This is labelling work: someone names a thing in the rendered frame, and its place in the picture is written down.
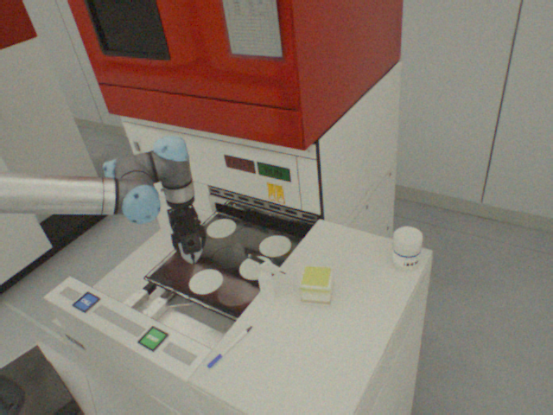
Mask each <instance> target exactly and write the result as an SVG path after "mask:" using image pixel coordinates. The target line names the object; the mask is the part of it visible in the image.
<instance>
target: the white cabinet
mask: <svg viewBox="0 0 553 415"><path fill-rule="evenodd" d="M427 295H428V290H427V291H426V293H425V295H424V298H423V300H422V303H421V305H419V308H418V310H417V312H416V315H415V318H414V320H413V322H412V324H411V325H410V330H409V332H407V334H406V336H405V337H404V341H403V344H402V346H401V348H400V350H399V352H398V354H397V358H395V360H394V362H393V364H392V366H391V370H390V372H389V374H388V376H387V378H386V380H385V383H384V384H383V386H382V388H381V390H380V393H379V395H378V397H377V399H376V403H375V405H374V407H373V408H372V411H371V412H370V414H369V415H410V413H411V407H412V399H414V392H415V384H416V371H417V365H418V357H419V351H420V344H421V337H422V331H423V324H424V317H425V310H426V303H427ZM55 327H56V328H57V329H58V330H59V332H60V334H61V335H62V338H64V339H65V341H66V342H67V344H68V346H69V347H70V349H72V352H73V353H74V355H75V356H76V358H77V359H79V361H80V363H81V364H82V367H83V368H84V369H85V370H86V372H87V374H88V375H89V377H90V378H91V380H92V381H93V383H94V384H95V386H96V387H97V388H98V390H99V391H100V393H101V395H102V397H103V398H104V400H106V402H107V403H108V405H109V406H110V408H111V410H112V411H113V412H114V414H115V415H204V414H203V413H202V414H200V413H198V412H197V411H194V410H193V409H191V408H189V407H188V406H186V405H184V404H182V403H181V402H179V400H177V399H175V398H174V397H172V396H170V395H169V394H167V393H165V392H163V391H162V390H160V389H158V387H157V386H155V385H152V384H150V383H149V382H148V381H146V380H144V379H143V378H141V377H138V376H137V375H136V374H135V373H133V372H131V370H129V369H127V368H126V367H122V366H121V365H119V364H118V363H116V362H115V361H114V360H113V359H112V358H109V357H107V356H106V355H104V354H102V353H100V352H99V351H98V350H96V349H94V348H93V347H91V346H90V345H88V344H87V343H85V342H83V341H81V340H79V339H78V338H76V337H75V336H73V335H72V334H71V333H69V332H67V331H66V330H64V329H62V328H60V327H59V326H57V325H56V324H55Z"/></svg>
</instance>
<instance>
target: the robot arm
mask: <svg viewBox="0 0 553 415"><path fill-rule="evenodd" d="M189 158H190V155H189V154H188V151H187V147H186V143H185V141H184V140H183V139H182V138H181V137H177V136H166V137H162V138H158V139H157V140H156V141H155V142H154V148H153V150H151V151H148V152H144V153H139V154H135V155H134V156H127V157H122V158H121V157H119V158H116V159H114V160H110V161H107V162H105V163H104V165H103V168H104V172H105V177H95V176H63V175H46V174H30V173H14V172H0V214H117V215H125V216H126V217H127V219H128V220H130V222H132V223H136V224H146V223H150V222H151V221H152V220H153V219H154V218H155V217H156V216H157V215H158V214H159V212H160V209H161V203H160V200H159V194H158V191H157V190H156V188H155V185H154V184H156V183H158V182H161V185H162V186H163V188H161V189H160V191H161V192H164V196H165V199H166V202H167V205H168V206H169V207H171V208H172V209H169V210H167V213H168V220H169V225H170V227H171V230H172V231H173V233H171V234H170V236H171V242H172V245H173V247H174V249H175V250H176V251H177V252H178V253H179V254H180V255H181V256H182V257H183V258H184V260H186V261H187V262H188V263H190V264H195V263H196V262H197V260H198V258H199V256H200V254H201V251H203V249H204V247H205V243H206V240H207V234H206V231H205V227H204V226H200V223H201V222H200V220H199V219H198V214H197V213H196V211H195V208H194V205H193V203H194V201H195V199H194V194H195V192H194V181H193V178H192V172H191V166H190V161H189ZM190 206H192V207H190ZM172 210H174V211H172ZM170 211H171V213H170ZM192 253H193V254H194V255H193V257H192V256H191V254H192ZM23 401H25V393H24V392H23V390H22V388H21V387H20V385H19V384H18V383H17V382H16V381H15V380H13V379H11V378H8V377H5V376H3V375H1V374H0V415H18V413H19V412H20V410H21V409H22V405H23Z"/></svg>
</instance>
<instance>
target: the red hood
mask: <svg viewBox="0 0 553 415"><path fill-rule="evenodd" d="M67 1H68V4H69V7H70V10H71V12H72V14H73V19H74V21H75V23H76V27H77V29H78V31H79V35H80V38H81V40H82V43H83V46H84V49H85V51H86V54H87V57H89V59H88V60H89V61H90V62H91V65H92V69H93V72H94V74H95V76H96V80H97V82H98V84H99V89H100V91H101V94H102V97H103V99H104V102H105V105H106V108H107V111H108V113H109V114H114V115H118V116H123V117H127V118H137V119H141V120H147V121H151V122H156V123H161V124H166V125H175V126H180V127H184V128H189V129H194V130H199V131H204V132H208V133H212V134H218V135H222V136H228V137H236V138H242V139H246V140H251V141H257V142H261V143H267V144H274V145H280V147H284V148H291V149H295V150H304V151H305V150H307V149H308V148H309V147H310V145H311V144H312V143H314V142H315V141H316V140H317V139H318V138H319V137H320V136H321V135H322V134H323V133H324V131H325V130H327V129H328V128H329V127H330V126H331V125H332V124H333V123H334V122H335V121H336V120H338V119H339V118H340V117H341V116H342V115H343V114H344V113H345V112H346V111H347V110H348V109H349V108H350V107H351V106H352V105H354V104H355V102H356V101H357V100H358V99H359V98H360V97H361V96H362V95H363V94H364V93H365V92H366V91H367V90H369V89H370V88H372V86H373V85H374V84H375V83H376V82H377V81H378V80H379V79H380V78H381V77H382V76H384V75H385V74H386V73H387V72H388V71H389V69H390V68H391V67H392V66H393V65H394V64H395V63H396V62H397V61H399V60H400V59H401V50H402V33H403V25H402V16H403V0H67Z"/></svg>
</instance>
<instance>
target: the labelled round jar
mask: <svg viewBox="0 0 553 415"><path fill-rule="evenodd" d="M422 242H423V234H422V233H421V231H419V230H418V229H415V228H414V227H400V228H398V229H397V230H396V231H395V232H394V241H393V254H392V263H393V264H394V266H395V267H397V268H398V269H399V270H402V271H412V270H415V269H416V268H417V267H419V265H420V260H421V252H422Z"/></svg>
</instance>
